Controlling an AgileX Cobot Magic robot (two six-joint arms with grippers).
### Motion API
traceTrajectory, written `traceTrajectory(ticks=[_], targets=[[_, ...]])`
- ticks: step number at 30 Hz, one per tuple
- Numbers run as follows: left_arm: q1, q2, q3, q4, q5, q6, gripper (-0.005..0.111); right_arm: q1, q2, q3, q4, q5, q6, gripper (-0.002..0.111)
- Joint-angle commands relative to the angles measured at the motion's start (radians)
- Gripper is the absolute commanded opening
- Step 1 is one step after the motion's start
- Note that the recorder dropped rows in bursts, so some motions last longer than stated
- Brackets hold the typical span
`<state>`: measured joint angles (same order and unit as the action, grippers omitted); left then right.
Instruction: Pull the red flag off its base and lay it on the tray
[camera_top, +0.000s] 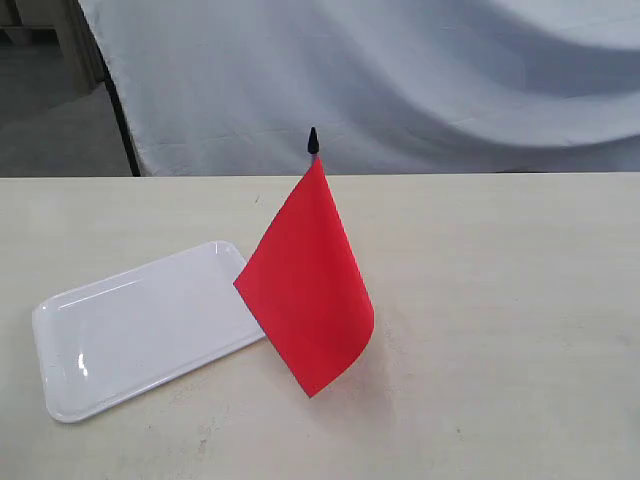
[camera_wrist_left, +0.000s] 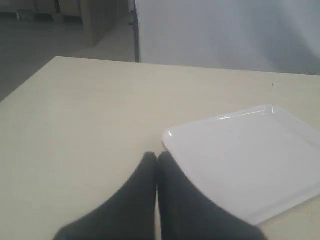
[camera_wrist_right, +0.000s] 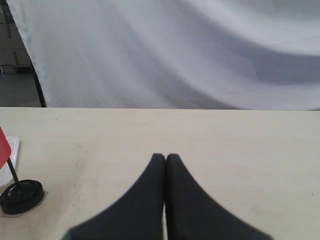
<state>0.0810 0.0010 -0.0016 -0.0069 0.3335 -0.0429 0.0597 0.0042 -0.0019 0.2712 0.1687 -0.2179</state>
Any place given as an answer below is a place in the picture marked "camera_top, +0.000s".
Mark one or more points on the wooden furniture in background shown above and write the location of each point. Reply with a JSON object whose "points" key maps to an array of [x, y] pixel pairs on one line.
{"points": [[24, 22]]}

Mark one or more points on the white backdrop cloth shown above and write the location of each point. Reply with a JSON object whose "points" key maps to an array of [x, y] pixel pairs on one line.
{"points": [[234, 87]]}

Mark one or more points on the red flag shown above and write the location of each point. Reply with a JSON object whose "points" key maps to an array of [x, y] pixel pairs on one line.
{"points": [[303, 285]]}

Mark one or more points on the white rectangular plastic tray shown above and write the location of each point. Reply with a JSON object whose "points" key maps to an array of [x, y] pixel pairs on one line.
{"points": [[106, 342]]}

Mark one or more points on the black backdrop stand pole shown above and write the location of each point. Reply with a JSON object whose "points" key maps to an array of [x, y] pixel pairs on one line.
{"points": [[121, 120]]}

